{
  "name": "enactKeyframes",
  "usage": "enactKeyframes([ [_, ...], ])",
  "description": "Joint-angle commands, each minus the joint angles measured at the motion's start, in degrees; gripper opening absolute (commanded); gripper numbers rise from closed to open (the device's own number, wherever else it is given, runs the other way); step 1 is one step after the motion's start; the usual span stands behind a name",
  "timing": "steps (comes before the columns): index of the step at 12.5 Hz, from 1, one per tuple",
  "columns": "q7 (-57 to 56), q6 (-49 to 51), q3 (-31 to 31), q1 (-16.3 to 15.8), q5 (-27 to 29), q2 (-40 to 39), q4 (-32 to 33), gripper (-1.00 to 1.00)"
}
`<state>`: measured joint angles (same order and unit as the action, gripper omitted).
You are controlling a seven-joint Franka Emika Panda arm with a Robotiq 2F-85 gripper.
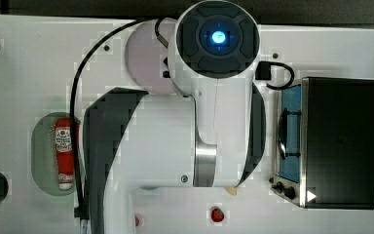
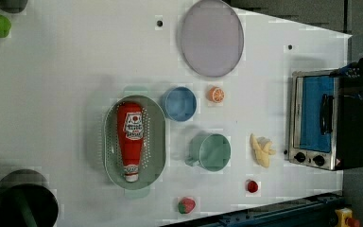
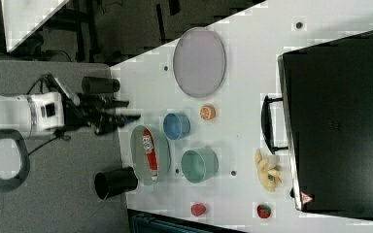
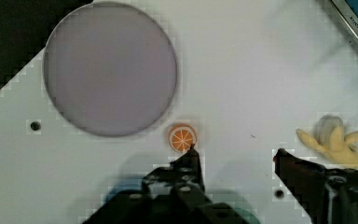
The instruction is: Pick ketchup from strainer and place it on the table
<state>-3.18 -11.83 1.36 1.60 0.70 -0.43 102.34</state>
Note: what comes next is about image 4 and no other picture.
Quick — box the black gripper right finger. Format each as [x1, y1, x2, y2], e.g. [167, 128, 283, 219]
[273, 148, 358, 224]

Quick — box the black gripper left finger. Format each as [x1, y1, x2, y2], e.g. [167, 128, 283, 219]
[142, 145, 205, 198]

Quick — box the orange slice toy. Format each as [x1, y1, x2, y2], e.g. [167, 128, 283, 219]
[167, 123, 198, 153]

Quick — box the blue bowl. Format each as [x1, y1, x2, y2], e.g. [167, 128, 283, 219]
[104, 178, 142, 203]

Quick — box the peeled banana toy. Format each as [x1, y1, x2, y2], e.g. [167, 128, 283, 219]
[296, 115, 358, 169]

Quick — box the teal green bowl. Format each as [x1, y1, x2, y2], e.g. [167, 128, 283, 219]
[233, 207, 261, 224]

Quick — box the round lilac plate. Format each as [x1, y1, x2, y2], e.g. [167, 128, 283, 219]
[43, 2, 178, 137]

